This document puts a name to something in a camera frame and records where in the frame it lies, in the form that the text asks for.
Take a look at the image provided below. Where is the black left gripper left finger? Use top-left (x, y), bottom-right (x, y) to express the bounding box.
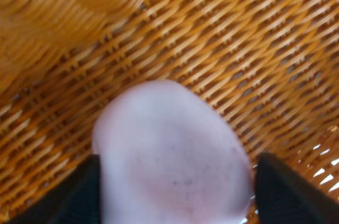
top-left (8, 155), bottom-right (101, 224)

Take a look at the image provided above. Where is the orange wicker basket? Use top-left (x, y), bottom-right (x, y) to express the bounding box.
top-left (1, 0), bottom-right (338, 223)

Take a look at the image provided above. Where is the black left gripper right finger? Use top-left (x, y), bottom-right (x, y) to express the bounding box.
top-left (254, 153), bottom-right (338, 223)

